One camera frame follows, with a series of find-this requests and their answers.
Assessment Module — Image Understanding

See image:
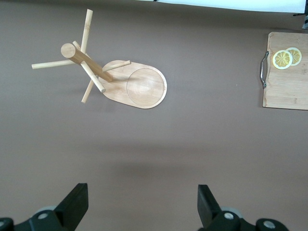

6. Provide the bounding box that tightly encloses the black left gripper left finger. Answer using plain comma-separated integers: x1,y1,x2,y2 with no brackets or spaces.
14,183,89,231

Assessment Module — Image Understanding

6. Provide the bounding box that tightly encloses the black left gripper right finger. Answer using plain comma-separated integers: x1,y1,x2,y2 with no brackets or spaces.
197,184,256,231

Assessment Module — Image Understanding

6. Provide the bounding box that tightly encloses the wooden mug rack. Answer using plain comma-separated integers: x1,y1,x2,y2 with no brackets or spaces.
31,9,167,109

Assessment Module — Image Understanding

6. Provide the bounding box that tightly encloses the brown table cover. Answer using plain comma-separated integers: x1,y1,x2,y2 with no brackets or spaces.
0,0,308,231

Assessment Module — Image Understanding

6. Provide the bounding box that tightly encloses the lemon slice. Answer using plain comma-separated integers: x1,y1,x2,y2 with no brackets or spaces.
272,50,293,70
285,47,302,67

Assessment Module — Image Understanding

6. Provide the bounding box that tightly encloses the wooden cutting board metal handle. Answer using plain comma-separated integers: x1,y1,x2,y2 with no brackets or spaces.
259,31,308,111

